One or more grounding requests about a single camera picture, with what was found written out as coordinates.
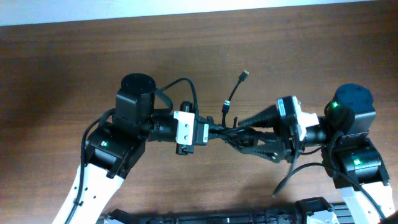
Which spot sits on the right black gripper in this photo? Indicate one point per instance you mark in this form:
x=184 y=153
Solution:
x=275 y=151

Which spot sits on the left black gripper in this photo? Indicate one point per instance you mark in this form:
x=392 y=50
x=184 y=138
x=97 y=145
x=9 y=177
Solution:
x=201 y=134

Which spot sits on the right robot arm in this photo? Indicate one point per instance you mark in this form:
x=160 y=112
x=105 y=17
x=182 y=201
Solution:
x=337 y=141

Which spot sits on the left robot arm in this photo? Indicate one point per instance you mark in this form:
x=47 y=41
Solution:
x=113 y=143

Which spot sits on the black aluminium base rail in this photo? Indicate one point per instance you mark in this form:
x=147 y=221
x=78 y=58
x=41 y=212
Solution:
x=310 y=210

